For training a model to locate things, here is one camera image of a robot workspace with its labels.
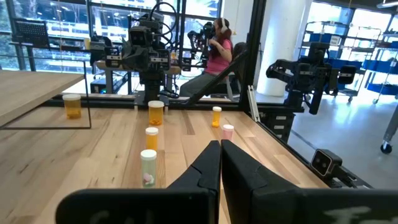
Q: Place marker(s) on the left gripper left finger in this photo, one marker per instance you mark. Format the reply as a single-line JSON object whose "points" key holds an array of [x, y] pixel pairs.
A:
{"points": [[199, 193]]}

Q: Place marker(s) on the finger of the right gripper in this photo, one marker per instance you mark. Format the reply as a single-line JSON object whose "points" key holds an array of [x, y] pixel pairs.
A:
{"points": [[129, 57], [143, 57]]}

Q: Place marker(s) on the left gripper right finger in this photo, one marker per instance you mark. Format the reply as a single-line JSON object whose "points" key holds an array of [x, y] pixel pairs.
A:
{"points": [[248, 199]]}

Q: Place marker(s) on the green medicine bottle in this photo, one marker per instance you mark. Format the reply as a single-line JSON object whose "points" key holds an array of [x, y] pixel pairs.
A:
{"points": [[148, 168]]}

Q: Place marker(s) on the large orange medicine bottle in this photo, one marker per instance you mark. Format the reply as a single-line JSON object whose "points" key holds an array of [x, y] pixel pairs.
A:
{"points": [[155, 113], [71, 107]]}

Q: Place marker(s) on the pink medicine bottle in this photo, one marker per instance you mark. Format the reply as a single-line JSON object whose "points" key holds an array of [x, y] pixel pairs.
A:
{"points": [[228, 132]]}

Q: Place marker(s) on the background black robot arm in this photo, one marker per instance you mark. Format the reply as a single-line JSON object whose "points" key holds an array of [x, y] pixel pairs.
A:
{"points": [[311, 74], [202, 40]]}

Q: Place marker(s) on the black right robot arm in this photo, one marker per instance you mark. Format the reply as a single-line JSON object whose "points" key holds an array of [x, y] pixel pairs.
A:
{"points": [[152, 88]]}

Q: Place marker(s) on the wooden shelf, black legs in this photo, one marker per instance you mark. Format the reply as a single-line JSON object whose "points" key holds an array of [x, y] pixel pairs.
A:
{"points": [[31, 90]]}

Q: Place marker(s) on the background wooden desk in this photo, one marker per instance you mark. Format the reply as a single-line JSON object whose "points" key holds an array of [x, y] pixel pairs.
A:
{"points": [[102, 66]]}

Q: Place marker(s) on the black computer case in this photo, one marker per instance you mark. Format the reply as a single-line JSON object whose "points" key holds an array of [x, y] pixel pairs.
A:
{"points": [[99, 85]]}

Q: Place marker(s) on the person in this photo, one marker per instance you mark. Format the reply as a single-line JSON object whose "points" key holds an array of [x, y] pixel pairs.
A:
{"points": [[219, 59]]}

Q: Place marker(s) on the black controller boxes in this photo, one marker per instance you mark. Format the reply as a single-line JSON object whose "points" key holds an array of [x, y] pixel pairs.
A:
{"points": [[280, 124]]}

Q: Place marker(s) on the black perforated panel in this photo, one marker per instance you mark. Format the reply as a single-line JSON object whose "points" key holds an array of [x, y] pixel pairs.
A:
{"points": [[31, 32]]}

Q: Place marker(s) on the white round pillar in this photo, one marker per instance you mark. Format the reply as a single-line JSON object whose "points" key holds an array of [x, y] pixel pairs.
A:
{"points": [[280, 46]]}

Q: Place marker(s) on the grey cart leg with caster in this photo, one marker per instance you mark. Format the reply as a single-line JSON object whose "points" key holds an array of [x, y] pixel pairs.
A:
{"points": [[392, 127]]}

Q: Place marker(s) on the metal rack with blue bins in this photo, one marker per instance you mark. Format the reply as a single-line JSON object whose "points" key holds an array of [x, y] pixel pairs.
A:
{"points": [[323, 39], [382, 65]]}

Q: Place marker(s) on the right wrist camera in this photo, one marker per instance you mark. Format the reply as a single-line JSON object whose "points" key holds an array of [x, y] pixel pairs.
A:
{"points": [[140, 36]]}

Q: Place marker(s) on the table-level camera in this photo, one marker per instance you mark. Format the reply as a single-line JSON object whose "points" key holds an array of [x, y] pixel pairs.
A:
{"points": [[323, 162]]}

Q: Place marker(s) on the silver metal bracket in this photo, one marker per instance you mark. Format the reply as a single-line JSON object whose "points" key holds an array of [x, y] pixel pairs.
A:
{"points": [[253, 104]]}

